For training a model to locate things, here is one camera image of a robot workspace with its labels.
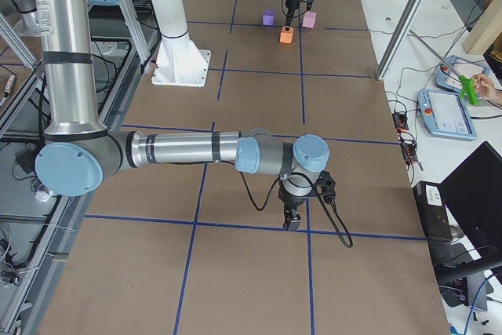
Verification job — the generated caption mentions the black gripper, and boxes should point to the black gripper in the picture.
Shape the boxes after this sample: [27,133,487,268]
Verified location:
[286,0,300,27]
[278,184,314,231]

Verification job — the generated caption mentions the orange foam cube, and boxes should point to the orange foam cube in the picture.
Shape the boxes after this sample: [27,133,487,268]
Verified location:
[279,26,294,45]

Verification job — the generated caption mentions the person's hand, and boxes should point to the person's hand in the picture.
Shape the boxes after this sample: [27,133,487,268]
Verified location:
[472,74,501,104]

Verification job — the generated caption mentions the light pink foam cube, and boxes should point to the light pink foam cube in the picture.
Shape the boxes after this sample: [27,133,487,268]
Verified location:
[302,11,317,29]

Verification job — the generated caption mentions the dark purple foam cube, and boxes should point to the dark purple foam cube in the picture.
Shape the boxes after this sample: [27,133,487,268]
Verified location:
[262,9,275,27]

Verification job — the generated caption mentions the black computer box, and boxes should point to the black computer box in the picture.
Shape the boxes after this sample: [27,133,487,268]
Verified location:
[413,181,453,243]

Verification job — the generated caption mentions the far blue teach pendant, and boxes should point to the far blue teach pendant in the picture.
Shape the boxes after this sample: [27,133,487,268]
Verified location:
[435,55,491,93]

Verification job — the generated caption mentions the blue teach pendant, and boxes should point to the blue teach pendant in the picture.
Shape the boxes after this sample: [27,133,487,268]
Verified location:
[417,89,477,141]
[435,55,491,93]

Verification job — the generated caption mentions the black monitor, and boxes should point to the black monitor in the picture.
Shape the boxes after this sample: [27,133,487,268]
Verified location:
[435,140,502,287]

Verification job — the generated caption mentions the near blue teach pendant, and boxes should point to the near blue teach pendant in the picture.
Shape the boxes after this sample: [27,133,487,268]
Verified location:
[417,89,477,141]

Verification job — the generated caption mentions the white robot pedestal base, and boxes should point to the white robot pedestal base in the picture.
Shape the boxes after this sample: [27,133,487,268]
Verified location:
[151,0,211,87]

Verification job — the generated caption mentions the aluminium frame post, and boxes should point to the aluminium frame post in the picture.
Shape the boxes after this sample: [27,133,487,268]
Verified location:
[376,0,423,80]

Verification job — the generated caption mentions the green handled reacher grabber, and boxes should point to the green handled reacher grabber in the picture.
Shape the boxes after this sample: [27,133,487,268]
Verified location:
[407,28,480,107]

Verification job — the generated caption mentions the aluminium side frame rail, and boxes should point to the aluminium side frame rail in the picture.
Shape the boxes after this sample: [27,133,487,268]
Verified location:
[1,18,146,334]

